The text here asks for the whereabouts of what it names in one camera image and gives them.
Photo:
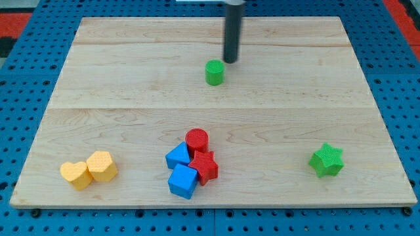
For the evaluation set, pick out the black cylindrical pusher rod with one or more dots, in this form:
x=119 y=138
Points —
x=232 y=30

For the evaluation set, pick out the green circle block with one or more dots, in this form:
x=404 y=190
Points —
x=214 y=72

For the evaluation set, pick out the red circle block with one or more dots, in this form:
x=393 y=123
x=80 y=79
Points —
x=197 y=140

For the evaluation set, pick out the red star block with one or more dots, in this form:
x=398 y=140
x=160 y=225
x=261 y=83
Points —
x=206 y=166

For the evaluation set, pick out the green star block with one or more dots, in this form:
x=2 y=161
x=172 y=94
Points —
x=327 y=161

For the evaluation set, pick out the wooden board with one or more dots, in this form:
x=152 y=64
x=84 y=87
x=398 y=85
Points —
x=135 y=87

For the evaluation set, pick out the blue triangle block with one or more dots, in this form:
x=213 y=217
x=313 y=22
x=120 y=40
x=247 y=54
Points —
x=178 y=155

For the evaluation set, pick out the blue cube block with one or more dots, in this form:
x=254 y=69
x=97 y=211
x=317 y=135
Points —
x=183 y=181

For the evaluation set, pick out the yellow hexagon block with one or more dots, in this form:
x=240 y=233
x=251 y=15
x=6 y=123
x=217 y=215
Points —
x=102 y=166

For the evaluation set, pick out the yellow heart block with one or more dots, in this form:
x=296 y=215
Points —
x=76 y=174

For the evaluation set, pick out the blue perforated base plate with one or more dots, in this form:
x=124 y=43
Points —
x=32 y=67

